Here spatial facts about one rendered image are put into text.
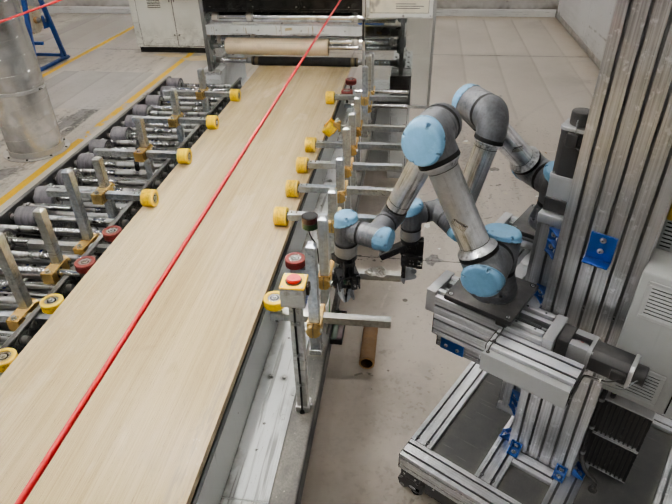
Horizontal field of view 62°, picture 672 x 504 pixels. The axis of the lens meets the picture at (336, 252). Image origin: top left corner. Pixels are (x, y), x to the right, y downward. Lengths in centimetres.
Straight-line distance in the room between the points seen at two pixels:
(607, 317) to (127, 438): 144
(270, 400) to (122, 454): 60
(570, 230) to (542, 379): 45
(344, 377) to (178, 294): 116
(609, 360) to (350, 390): 145
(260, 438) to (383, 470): 82
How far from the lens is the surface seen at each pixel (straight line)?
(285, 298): 155
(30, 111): 578
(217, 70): 474
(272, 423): 198
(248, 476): 187
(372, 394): 287
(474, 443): 247
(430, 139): 144
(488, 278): 157
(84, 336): 204
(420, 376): 297
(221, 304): 201
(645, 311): 181
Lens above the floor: 216
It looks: 34 degrees down
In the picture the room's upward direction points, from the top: 1 degrees counter-clockwise
